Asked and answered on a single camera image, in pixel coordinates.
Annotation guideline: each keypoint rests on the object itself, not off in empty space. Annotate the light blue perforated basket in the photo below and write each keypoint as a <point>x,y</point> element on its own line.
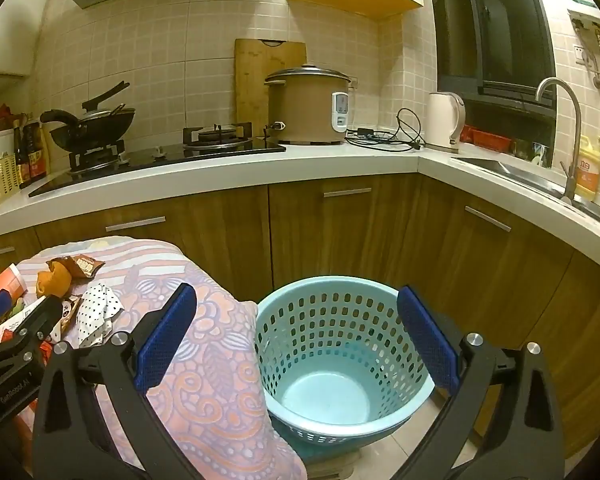
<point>325,395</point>

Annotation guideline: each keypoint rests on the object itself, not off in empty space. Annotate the yellow plastic basket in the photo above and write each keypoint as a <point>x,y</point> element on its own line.
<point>0,180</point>

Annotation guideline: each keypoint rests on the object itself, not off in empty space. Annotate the wall utensil rack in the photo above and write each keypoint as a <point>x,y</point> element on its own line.
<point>597,45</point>

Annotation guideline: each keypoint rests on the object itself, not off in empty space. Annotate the black wok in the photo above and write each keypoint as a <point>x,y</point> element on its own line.
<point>90,132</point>

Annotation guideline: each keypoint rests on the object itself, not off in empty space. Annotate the yellow dish soap bottle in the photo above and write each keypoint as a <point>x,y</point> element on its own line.
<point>587,170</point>

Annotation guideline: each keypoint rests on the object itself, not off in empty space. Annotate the red bag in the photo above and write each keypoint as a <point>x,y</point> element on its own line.
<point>5,115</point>

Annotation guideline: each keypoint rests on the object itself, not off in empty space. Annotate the small brown white wrapper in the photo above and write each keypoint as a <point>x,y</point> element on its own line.
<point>70,312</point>

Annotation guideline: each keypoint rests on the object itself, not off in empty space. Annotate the wooden cabinet door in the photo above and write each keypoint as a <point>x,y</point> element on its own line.
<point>505,285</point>
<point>10,265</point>
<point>340,240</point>
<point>597,340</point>
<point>215,230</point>

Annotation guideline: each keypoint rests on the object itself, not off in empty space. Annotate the white wall socket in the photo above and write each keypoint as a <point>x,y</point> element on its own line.
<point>582,54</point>

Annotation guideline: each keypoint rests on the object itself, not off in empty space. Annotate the steel sink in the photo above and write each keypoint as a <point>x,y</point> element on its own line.
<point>520,172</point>

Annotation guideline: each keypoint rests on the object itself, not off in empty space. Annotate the brown snack wrapper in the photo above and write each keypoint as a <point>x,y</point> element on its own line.
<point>82,264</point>

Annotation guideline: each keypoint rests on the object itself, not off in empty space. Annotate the red label sauce bottle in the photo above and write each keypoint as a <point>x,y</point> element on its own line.
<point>36,152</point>

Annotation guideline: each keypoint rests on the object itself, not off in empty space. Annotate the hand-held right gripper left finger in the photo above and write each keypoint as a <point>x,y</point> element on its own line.
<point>165,340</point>

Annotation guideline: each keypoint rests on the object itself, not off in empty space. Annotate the wooden cutting board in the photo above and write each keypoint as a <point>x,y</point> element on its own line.
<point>252,75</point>

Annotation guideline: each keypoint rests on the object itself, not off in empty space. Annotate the polka dot white cloth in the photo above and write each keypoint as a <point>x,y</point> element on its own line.
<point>97,310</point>

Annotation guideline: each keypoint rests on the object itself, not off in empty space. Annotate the orange plush toy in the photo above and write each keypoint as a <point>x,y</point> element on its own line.
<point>50,280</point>

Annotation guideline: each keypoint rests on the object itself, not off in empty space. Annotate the dark window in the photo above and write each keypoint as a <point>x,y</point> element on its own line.
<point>505,35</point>

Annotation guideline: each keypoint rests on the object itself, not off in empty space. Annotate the white electric kettle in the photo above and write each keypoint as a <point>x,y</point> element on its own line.
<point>442,120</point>

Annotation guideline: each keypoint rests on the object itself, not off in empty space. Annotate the red and white carton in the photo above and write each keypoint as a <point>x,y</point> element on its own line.
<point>5,285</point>

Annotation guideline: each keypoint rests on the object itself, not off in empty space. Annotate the black glass gas stove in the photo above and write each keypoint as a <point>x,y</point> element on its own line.
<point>180,154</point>

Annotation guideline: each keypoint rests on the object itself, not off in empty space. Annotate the black burner grate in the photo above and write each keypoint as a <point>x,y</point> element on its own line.
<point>217,136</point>
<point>95,159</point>

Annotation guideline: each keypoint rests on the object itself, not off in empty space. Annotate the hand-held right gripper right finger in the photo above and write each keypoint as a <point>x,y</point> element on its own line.
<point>427,340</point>

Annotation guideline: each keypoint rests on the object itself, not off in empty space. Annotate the pink floral patterned blanket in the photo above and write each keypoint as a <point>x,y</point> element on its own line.
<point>220,360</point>

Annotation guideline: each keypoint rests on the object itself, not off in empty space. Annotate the steel faucet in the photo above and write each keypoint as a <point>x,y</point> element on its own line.
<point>575,125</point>

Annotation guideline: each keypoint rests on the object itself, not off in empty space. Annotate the brown rice cooker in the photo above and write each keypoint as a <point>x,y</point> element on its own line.
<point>300,110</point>

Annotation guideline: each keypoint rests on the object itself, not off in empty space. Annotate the dark sauce bottle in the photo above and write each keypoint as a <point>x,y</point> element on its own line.
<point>20,155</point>

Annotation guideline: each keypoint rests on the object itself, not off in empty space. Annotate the red box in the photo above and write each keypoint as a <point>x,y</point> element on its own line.
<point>485,138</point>

